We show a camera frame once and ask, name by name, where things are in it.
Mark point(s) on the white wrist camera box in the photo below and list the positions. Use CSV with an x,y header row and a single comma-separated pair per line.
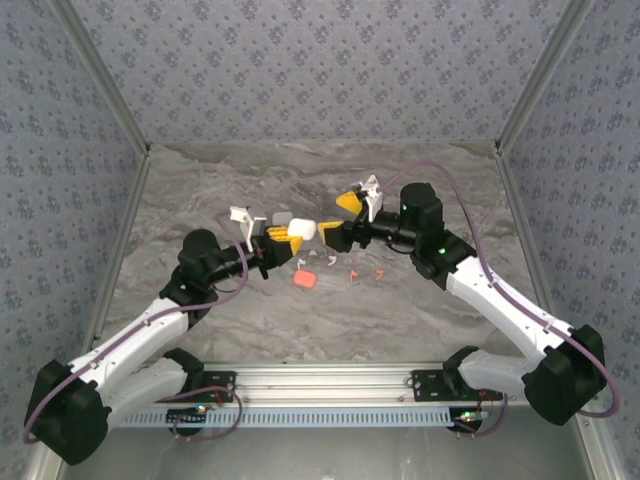
x,y
372,197
240,215

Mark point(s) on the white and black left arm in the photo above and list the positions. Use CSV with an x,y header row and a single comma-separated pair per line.
x,y
145,345

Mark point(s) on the grey metal panel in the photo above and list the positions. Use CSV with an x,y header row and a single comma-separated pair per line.
x,y
320,455

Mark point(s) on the orange earbud charging case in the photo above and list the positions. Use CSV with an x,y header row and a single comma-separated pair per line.
x,y
305,279

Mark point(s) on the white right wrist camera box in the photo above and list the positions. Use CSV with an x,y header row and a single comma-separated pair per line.
x,y
372,197

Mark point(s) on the black controller board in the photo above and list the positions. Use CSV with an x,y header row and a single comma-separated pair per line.
x,y
467,422
185,417

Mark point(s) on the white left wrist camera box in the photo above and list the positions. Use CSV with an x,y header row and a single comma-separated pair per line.
x,y
240,215

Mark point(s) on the aluminium mounting rail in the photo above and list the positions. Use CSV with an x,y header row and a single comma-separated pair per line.
x,y
320,382

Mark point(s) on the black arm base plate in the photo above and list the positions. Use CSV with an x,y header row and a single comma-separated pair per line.
x,y
425,385
222,376

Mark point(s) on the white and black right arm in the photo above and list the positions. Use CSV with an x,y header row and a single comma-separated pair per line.
x,y
505,320

